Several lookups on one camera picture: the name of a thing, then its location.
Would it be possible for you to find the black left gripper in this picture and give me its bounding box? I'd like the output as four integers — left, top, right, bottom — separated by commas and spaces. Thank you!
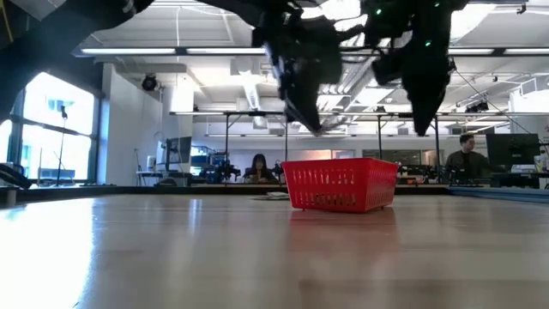
252, 8, 344, 136

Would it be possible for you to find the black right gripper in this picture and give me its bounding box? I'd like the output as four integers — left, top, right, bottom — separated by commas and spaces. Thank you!
401, 16, 456, 136

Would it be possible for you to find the red plastic slotted basket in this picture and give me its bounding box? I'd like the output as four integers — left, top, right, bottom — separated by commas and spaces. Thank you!
281, 157, 400, 215

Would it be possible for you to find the person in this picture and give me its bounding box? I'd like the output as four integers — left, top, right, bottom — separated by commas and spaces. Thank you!
243, 153, 281, 185
444, 133, 493, 181

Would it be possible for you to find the black computer monitor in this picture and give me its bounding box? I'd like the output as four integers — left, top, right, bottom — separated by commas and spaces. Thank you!
165, 136, 193, 167
486, 133, 541, 167

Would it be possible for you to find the dark background robot rig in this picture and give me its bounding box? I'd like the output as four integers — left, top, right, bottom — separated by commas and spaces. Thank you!
199, 152, 241, 185

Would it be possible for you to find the black tripod stand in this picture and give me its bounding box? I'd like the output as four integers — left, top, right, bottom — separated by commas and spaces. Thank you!
54, 105, 70, 187

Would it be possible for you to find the large window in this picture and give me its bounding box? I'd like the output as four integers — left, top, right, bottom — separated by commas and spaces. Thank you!
0, 70, 102, 186

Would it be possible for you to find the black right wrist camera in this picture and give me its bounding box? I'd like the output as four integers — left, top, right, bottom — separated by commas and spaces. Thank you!
371, 49, 405, 86

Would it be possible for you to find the black metal workstation frame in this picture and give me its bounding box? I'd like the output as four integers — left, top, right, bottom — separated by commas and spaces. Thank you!
169, 110, 549, 163

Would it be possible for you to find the black aluminium table frame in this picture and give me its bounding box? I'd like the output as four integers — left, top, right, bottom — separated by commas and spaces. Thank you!
0, 184, 451, 207

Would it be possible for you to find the black curved frame bracket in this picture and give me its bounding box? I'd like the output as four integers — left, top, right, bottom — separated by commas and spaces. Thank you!
0, 162, 33, 191

